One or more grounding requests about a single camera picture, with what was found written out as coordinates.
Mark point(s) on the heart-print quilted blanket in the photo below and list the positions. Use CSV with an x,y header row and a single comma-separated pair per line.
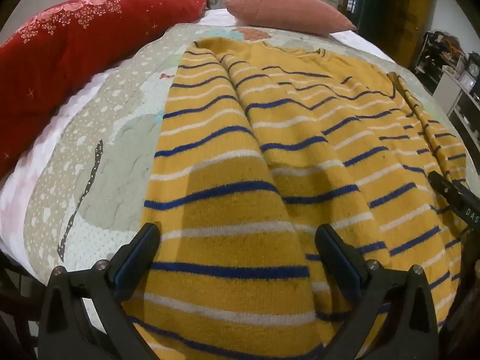
x,y
112,120

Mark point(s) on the pink pillow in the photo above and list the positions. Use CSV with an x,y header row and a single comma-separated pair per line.
x,y
285,11

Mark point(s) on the yellow striped sweater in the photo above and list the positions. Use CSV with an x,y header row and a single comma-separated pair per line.
x,y
243,195

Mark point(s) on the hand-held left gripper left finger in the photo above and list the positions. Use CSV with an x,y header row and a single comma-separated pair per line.
x,y
129,266

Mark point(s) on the red embroidered quilt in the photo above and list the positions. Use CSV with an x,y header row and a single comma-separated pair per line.
x,y
75,52

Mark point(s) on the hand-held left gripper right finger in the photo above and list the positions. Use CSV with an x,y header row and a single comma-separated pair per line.
x,y
343,266

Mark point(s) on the pale pink fluffy bedsheet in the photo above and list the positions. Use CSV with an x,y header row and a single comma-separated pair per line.
x,y
22,180

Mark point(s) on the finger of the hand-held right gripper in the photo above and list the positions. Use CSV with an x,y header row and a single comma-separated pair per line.
x,y
450,193

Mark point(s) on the dark wooden frame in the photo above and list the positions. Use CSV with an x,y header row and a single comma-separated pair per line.
x,y
15,307

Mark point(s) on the cluttered storage shelf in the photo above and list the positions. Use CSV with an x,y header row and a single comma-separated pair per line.
x,y
450,90

